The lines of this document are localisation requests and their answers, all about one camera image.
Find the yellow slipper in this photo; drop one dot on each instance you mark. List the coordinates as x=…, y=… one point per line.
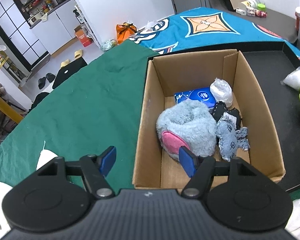
x=65, y=63
x=78, y=54

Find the black slipper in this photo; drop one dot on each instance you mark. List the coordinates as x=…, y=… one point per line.
x=41, y=82
x=50, y=77

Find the yellow slipper far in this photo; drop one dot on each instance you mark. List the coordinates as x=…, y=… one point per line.
x=78, y=54

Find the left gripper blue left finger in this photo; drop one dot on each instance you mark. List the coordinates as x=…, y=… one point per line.
x=94, y=171

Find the blue patterned blanket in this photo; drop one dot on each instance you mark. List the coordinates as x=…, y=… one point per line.
x=203, y=27

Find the light blue fluffy slipper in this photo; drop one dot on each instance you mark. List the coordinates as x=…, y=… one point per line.
x=188, y=124

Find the yellow slipper near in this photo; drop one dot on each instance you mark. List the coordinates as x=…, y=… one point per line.
x=65, y=63

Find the white kitchen cabinet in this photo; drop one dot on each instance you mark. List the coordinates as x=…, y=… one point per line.
x=58, y=30

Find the orange gift bag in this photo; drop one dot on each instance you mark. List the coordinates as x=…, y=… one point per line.
x=124, y=31

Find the blue denim plush toy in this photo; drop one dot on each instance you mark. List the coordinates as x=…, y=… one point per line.
x=230, y=138

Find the clear bag white stuffing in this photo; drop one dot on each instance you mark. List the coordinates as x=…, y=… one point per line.
x=293, y=79

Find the red plush toy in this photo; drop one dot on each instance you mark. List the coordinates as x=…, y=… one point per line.
x=260, y=13

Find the blue tissue pack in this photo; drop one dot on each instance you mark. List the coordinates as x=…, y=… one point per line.
x=195, y=96

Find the green cloth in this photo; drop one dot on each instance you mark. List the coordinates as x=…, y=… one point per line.
x=97, y=107

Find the brown cardboard box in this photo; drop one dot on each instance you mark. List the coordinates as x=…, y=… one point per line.
x=169, y=74

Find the black laptop bag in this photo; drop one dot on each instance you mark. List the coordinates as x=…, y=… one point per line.
x=69, y=70

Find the orange cardboard box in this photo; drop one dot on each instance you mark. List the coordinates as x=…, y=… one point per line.
x=82, y=34

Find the black slipper left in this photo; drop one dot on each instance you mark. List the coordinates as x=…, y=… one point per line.
x=41, y=82

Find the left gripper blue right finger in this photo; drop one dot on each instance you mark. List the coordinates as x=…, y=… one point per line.
x=199, y=170

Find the black white patterned cloth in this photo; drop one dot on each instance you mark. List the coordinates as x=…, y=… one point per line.
x=220, y=110

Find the green plastic cup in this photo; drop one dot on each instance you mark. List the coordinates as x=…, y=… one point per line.
x=261, y=7

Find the white soft bundle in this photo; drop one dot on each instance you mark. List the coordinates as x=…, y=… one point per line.
x=222, y=92

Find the black slipper right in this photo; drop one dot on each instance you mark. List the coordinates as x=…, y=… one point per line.
x=50, y=77

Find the black shallow tray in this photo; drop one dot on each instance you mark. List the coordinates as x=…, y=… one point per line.
x=270, y=110

